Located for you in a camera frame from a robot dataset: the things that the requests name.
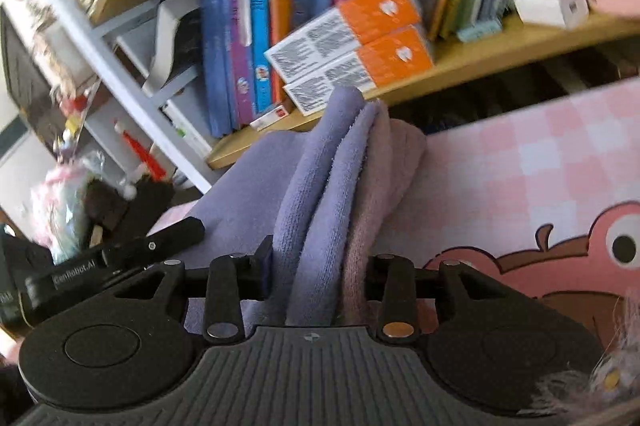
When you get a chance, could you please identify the purple and pink sweater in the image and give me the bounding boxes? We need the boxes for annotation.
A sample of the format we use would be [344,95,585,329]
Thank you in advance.
[177,86,425,328]

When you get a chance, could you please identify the pink floral plush bundle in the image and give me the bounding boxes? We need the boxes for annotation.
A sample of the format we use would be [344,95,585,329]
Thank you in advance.
[30,164,94,264]

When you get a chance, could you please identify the pink cartoon table mat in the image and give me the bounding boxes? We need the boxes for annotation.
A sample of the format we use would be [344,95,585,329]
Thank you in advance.
[329,80,639,347]

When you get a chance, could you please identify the wooden bookshelf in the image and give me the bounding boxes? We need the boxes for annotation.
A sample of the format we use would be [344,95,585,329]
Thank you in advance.
[19,0,640,194]

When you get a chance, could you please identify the lower orange white box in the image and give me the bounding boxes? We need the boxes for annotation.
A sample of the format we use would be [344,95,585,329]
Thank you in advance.
[284,26,434,116]

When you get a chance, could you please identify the orange white box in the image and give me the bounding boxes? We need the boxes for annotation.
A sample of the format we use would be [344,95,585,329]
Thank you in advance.
[284,26,434,116]
[265,0,421,83]

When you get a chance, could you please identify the white charger block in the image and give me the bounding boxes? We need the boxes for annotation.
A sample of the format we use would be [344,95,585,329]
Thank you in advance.
[513,0,589,29]

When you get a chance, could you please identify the upper orange white box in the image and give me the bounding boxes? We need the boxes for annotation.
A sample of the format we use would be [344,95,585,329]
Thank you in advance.
[265,0,421,83]

